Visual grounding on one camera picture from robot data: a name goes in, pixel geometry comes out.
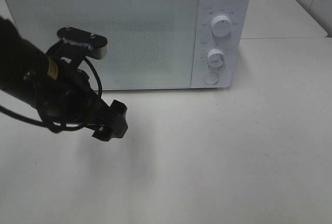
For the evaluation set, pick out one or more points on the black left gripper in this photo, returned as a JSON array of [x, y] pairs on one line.
[[70, 94]]

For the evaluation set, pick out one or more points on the white microwave door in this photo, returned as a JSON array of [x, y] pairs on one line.
[[150, 42]]

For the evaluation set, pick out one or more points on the round white door button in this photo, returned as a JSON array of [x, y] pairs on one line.
[[211, 78]]

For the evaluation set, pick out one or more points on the white microwave knob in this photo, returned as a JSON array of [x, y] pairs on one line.
[[215, 58], [221, 25]]

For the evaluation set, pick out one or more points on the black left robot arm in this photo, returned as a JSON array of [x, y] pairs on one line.
[[21, 61]]

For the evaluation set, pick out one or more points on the white microwave oven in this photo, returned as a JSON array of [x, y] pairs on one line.
[[223, 1]]

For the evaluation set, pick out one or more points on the left silver black wrist camera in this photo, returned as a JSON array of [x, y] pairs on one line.
[[96, 44]]

